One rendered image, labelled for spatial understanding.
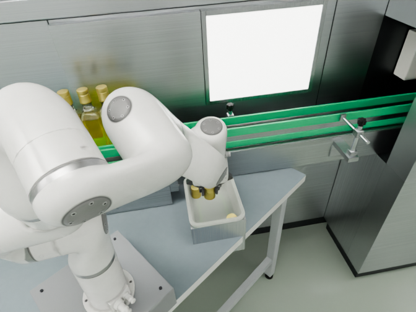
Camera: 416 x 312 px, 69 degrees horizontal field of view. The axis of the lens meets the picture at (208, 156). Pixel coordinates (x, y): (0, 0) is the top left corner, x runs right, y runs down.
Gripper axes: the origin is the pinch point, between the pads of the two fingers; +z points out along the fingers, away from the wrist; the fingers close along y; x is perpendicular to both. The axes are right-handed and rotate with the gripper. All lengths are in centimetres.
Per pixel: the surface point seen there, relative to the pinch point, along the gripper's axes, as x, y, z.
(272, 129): -22.9, -26.7, 4.0
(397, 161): -9, -74, 15
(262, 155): -18.1, -23.3, 13.4
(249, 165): -16.8, -18.5, 17.3
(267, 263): 7, -29, 72
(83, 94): -29.0, 34.6, -15.2
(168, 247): 11.4, 14.7, 14.6
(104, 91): -29.7, 28.2, -15.0
